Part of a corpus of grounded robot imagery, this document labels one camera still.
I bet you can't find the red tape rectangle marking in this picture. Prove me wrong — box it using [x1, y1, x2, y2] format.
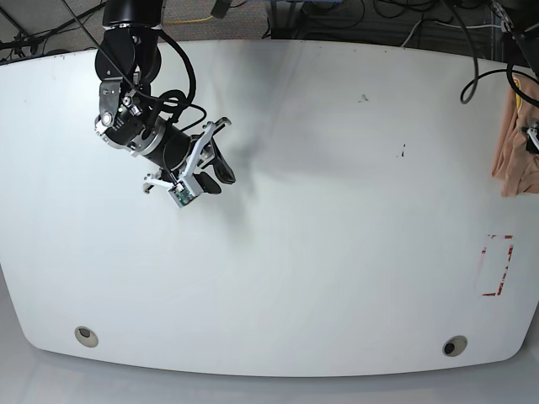
[476, 234, 515, 297]

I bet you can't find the table cable grommet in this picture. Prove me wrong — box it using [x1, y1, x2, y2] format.
[442, 336, 468, 358]
[74, 327, 99, 348]

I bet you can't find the left table cable grommet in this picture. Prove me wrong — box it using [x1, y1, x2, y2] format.
[74, 327, 99, 348]

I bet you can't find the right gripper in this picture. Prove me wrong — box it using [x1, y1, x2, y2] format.
[141, 117, 236, 194]

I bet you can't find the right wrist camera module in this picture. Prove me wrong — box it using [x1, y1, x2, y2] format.
[168, 176, 203, 208]

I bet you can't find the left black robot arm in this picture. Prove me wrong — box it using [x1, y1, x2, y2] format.
[460, 1, 538, 109]

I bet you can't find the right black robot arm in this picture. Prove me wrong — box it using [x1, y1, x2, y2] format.
[95, 1, 236, 206]

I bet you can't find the yellow cable on floor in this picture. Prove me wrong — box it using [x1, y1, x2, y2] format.
[162, 15, 214, 27]

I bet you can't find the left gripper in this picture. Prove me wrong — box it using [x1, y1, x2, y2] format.
[521, 124, 539, 154]

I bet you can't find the peach T-shirt with emoji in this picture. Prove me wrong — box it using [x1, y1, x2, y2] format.
[491, 87, 538, 197]

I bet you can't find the right table cable grommet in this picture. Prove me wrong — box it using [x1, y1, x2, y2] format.
[442, 336, 468, 358]

